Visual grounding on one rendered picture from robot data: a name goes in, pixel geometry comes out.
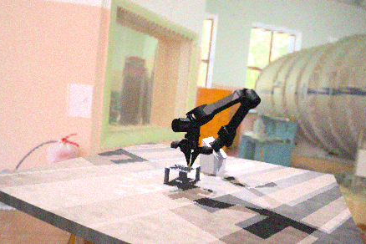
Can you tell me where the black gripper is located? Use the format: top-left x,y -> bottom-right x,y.
170,132 -> 213,167

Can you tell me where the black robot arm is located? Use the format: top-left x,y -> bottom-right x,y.
171,88 -> 261,153

